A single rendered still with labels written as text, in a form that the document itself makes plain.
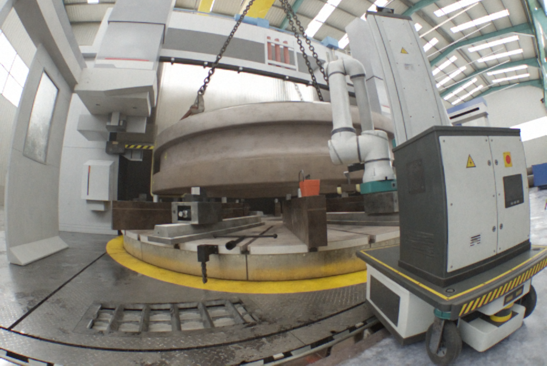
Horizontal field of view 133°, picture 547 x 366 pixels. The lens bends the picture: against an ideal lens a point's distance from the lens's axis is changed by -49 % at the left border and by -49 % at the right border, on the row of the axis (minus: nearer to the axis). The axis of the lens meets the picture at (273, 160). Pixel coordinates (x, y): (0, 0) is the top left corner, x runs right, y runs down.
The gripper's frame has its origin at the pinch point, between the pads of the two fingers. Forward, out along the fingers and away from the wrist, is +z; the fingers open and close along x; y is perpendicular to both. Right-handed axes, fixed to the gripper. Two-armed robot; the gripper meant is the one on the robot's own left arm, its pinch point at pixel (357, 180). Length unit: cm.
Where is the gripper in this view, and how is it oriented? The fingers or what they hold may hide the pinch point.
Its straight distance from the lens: 188.3
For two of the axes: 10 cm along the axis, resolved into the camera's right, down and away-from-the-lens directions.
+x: -9.7, 1.9, 1.7
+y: 1.2, -2.3, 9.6
